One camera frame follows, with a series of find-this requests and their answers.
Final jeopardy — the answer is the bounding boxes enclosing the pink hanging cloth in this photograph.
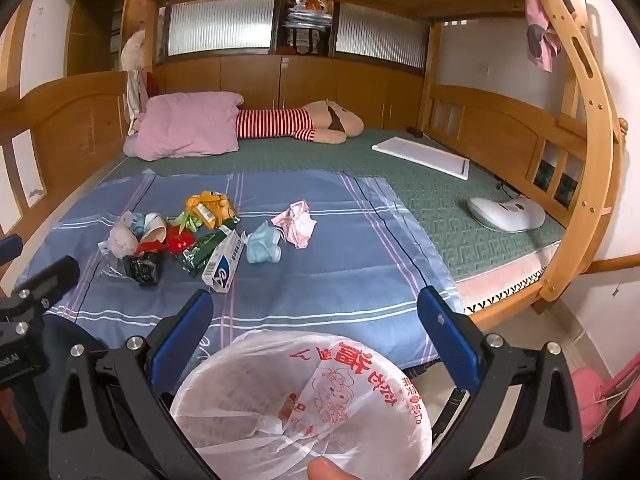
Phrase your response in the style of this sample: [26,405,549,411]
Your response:
[525,0,563,73]

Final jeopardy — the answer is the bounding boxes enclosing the pink plastic object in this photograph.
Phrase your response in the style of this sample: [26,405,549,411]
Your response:
[570,355,640,441]

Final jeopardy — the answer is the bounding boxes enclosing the white paper cup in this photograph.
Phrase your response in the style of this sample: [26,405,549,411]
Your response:
[137,212,171,251]

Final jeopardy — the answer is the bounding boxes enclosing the trash bin with plastic liner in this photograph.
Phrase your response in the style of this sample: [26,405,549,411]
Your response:
[169,331,434,480]

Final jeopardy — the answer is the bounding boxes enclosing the black power cable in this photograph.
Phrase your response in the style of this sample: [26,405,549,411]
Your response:
[492,174,526,201]

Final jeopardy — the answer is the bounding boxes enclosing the black wrapper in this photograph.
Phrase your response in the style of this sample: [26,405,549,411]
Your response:
[121,255,161,287]

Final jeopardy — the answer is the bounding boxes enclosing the wooden bunk bed frame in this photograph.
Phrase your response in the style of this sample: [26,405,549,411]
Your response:
[0,0,628,321]

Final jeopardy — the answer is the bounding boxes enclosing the curved wooden ladder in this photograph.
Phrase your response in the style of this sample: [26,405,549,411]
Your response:
[525,0,627,303]

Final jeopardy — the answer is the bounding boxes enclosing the blue checked bed sheet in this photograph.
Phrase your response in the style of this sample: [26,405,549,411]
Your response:
[15,167,463,366]

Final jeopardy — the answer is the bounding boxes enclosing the white handheld mite vacuum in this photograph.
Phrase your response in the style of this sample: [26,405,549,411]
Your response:
[466,196,547,233]

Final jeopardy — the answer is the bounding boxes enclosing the frosted glass window panel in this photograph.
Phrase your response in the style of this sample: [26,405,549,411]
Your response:
[334,2,431,68]
[167,0,278,57]

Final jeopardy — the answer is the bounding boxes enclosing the dark green snack wrapper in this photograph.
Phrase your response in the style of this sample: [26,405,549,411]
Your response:
[175,225,236,277]

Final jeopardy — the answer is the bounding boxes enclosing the clear plastic bag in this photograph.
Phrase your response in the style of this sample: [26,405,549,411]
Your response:
[97,240,131,278]

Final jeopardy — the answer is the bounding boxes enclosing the stacked white plastic bags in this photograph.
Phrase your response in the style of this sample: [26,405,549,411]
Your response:
[285,2,333,28]

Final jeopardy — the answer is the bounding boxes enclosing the striped-shirt plush toy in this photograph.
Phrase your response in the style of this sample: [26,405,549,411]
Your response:
[235,100,365,145]

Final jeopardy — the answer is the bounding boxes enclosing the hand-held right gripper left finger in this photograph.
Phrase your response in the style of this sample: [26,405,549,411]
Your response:
[47,289,216,480]

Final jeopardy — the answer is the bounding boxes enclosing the orange snack wrapper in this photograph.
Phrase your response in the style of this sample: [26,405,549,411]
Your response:
[185,191,240,231]

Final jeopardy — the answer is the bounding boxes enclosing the green patterned bed mat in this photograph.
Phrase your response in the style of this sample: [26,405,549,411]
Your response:
[100,127,568,283]

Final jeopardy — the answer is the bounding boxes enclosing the light blue cloth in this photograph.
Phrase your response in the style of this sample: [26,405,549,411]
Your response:
[117,210,148,233]
[246,221,283,266]

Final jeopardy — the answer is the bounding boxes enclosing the wooden door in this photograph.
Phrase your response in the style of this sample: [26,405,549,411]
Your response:
[65,0,126,77]

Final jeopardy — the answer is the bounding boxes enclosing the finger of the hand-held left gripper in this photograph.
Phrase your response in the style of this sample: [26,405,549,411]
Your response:
[11,255,82,313]
[0,235,24,267]

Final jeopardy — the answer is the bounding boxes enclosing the red packet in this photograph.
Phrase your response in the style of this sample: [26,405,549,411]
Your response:
[135,225,193,256]

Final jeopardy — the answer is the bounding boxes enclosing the white cardboard box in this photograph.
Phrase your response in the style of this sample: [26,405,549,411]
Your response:
[201,232,247,293]

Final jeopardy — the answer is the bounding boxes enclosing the pink wrapper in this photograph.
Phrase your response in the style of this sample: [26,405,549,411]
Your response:
[270,200,317,250]

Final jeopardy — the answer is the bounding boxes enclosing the light green wrapper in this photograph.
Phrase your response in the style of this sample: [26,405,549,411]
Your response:
[167,211,198,233]

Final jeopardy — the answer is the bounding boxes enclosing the white hanging garment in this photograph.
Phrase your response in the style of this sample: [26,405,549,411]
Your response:
[125,70,148,133]

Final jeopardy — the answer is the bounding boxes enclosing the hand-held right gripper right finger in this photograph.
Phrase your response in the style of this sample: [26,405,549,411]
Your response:
[416,285,586,480]

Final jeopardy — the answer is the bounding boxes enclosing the white flat board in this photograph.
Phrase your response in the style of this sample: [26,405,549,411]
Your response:
[371,135,471,181]

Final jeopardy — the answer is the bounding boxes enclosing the pink pillow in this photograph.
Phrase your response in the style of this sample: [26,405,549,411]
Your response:
[132,91,245,160]

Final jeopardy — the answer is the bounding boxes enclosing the wooden wall cabinet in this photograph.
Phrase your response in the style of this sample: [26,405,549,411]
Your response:
[152,55,426,131]

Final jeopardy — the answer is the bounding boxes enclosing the white tissue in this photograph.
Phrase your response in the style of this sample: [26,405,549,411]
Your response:
[107,224,138,260]

